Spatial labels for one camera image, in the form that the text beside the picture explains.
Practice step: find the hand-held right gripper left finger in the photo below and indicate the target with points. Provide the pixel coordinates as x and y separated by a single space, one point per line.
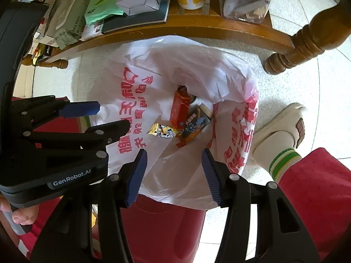
135 175

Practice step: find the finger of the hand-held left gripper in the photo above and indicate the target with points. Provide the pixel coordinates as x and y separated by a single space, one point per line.
109 130
79 109

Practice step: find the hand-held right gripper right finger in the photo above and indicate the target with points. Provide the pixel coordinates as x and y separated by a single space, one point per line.
211 175

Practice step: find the yellow snack wrapper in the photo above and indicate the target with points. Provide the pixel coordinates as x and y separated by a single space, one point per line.
164 131

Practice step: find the black printed box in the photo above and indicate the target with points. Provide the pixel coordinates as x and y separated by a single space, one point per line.
196 123

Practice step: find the dark red trash bin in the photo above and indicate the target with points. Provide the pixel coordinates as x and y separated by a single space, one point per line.
164 230

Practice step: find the red cigarette carton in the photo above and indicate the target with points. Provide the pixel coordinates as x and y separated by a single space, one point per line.
179 109

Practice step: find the white red-print plastic bag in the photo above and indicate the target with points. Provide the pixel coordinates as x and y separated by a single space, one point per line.
164 60

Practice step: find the person's left hand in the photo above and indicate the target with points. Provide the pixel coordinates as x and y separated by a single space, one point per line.
24 216

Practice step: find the person's right striped sock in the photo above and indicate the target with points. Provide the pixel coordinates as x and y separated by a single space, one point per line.
283 164

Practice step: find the person's right white shoe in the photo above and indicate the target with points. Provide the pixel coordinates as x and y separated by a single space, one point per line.
277 134

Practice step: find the thin red white box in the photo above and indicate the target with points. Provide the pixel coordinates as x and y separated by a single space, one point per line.
90 31

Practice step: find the grey-green baby wipes pack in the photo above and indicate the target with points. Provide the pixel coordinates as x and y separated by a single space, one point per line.
71 19

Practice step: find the dark flat book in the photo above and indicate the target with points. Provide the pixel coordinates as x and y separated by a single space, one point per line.
131 22

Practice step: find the person's right leg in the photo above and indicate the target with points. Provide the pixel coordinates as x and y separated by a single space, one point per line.
315 197

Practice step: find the green wipes pack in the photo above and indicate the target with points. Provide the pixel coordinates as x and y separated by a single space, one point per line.
104 2

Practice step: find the white-topped wooden coffee table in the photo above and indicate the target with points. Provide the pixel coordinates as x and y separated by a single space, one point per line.
309 41

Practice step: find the clear plastic container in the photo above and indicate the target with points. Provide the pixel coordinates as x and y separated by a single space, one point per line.
244 0

